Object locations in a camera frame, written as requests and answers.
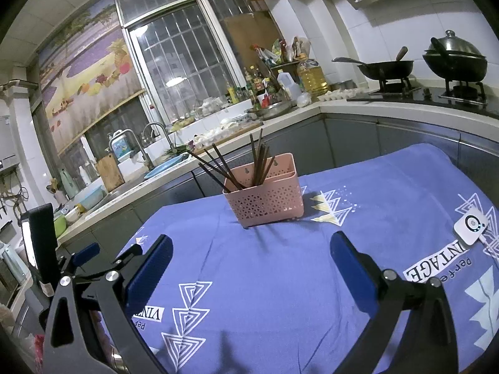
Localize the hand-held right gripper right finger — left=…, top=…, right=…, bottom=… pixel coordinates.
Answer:
left=329, top=231, right=460, bottom=374

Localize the pink perforated plastic basket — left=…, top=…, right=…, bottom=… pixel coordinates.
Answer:
left=222, top=153, right=305, bottom=230

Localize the blue wash basin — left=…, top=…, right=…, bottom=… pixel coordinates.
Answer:
left=144, top=155, right=190, bottom=180

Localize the black frying pan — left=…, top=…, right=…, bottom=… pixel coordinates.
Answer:
left=332, top=57, right=414, bottom=80

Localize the metal basin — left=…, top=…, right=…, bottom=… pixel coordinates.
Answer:
left=246, top=100, right=297, bottom=121

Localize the chrome curved faucet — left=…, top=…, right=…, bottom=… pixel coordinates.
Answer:
left=142, top=122, right=172, bottom=152

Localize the turquoise plastic tub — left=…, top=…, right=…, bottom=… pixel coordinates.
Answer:
left=76, top=187, right=106, bottom=211

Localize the white square device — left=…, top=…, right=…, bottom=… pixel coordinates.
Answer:
left=453, top=214, right=490, bottom=245

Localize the black gas stove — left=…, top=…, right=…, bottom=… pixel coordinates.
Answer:
left=347, top=77, right=499, bottom=117

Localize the yellow cooking oil bottle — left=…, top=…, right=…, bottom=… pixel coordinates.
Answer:
left=297, top=58, right=328, bottom=98

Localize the kitchen counter with grey cabinets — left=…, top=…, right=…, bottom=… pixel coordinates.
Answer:
left=58, top=99, right=499, bottom=250

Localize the white canister with blue label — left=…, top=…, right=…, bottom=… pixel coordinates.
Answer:
left=111, top=134, right=133, bottom=161

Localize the wooden cutting board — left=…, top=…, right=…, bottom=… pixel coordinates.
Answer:
left=95, top=155, right=125, bottom=193

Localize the bundle of brown chopsticks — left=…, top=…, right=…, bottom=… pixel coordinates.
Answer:
left=189, top=128, right=279, bottom=191

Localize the green bowl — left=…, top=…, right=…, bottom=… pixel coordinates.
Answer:
left=52, top=212, right=69, bottom=238

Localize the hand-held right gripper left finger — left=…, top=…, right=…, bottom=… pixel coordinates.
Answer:
left=41, top=234, right=174, bottom=374

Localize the chrome angular faucet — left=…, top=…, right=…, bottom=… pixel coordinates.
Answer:
left=108, top=129, right=154, bottom=170

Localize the black wok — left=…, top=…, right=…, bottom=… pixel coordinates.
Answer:
left=422, top=52, right=489, bottom=82

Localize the steel wok lid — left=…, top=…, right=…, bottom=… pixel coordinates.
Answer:
left=424, top=30, right=487, bottom=57

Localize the pale green thermos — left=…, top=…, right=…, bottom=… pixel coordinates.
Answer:
left=59, top=168, right=76, bottom=199

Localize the brown cardboard panel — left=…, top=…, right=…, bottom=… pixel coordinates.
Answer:
left=222, top=12, right=283, bottom=74

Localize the blue printed cloth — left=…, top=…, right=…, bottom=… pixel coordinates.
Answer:
left=117, top=143, right=499, bottom=374

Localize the tray of white eggs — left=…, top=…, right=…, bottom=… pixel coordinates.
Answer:
left=317, top=88, right=365, bottom=102

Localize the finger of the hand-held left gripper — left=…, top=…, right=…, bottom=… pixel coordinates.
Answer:
left=115, top=243, right=143, bottom=266
left=56, top=242, right=101, bottom=281

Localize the white cable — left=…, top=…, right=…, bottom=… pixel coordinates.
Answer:
left=480, top=237, right=499, bottom=261

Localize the pile of white dishes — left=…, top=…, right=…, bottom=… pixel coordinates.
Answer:
left=193, top=97, right=254, bottom=145

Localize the fruit wall poster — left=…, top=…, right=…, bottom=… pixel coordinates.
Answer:
left=37, top=0, right=147, bottom=152

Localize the pale countertop oven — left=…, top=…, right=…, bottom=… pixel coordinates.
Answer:
left=0, top=242, right=32, bottom=308

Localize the white water heater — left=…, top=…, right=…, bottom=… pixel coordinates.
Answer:
left=0, top=115, right=18, bottom=170

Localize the white plastic jug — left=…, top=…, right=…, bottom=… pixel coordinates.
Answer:
left=278, top=71, right=303, bottom=102

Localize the barred window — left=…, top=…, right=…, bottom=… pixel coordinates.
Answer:
left=117, top=0, right=250, bottom=125

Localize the row of sauce bottles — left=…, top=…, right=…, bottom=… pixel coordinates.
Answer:
left=226, top=66, right=281, bottom=107

